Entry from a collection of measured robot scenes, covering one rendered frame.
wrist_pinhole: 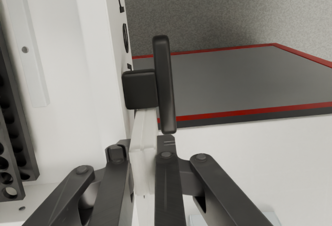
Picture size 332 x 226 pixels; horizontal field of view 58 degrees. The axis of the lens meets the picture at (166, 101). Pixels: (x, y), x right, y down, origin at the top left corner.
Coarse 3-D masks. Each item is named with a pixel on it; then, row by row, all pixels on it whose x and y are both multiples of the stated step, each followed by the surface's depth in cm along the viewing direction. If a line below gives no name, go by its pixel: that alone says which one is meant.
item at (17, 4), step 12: (12, 0) 25; (24, 0) 26; (12, 12) 25; (24, 12) 25; (12, 24) 26; (24, 24) 26; (24, 36) 26; (24, 48) 26; (36, 48) 27; (24, 60) 27; (36, 60) 27; (24, 72) 27; (36, 72) 27; (36, 84) 27; (36, 96) 28; (48, 96) 29
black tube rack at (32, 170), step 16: (0, 32) 24; (0, 48) 24; (0, 64) 24; (0, 80) 25; (0, 96) 26; (16, 96) 26; (16, 112) 26; (16, 128) 26; (0, 144) 27; (16, 144) 27; (0, 160) 28; (16, 160) 28; (32, 160) 28; (32, 176) 28
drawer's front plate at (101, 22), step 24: (96, 0) 18; (120, 0) 25; (96, 24) 18; (120, 24) 23; (96, 48) 19; (120, 48) 22; (96, 72) 19; (120, 72) 21; (96, 96) 20; (120, 96) 20; (120, 120) 20; (144, 216) 28
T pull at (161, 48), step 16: (160, 48) 20; (160, 64) 21; (128, 80) 21; (144, 80) 21; (160, 80) 21; (128, 96) 21; (144, 96) 21; (160, 96) 21; (160, 112) 22; (176, 128) 22
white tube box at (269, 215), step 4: (264, 212) 43; (268, 212) 43; (272, 212) 43; (192, 216) 43; (196, 216) 43; (200, 216) 43; (268, 216) 42; (272, 216) 42; (276, 216) 42; (192, 220) 42; (196, 220) 42; (200, 220) 42; (204, 220) 42; (272, 220) 42; (276, 220) 42; (192, 224) 41; (196, 224) 41; (200, 224) 41; (204, 224) 41; (272, 224) 41; (276, 224) 41; (280, 224) 41
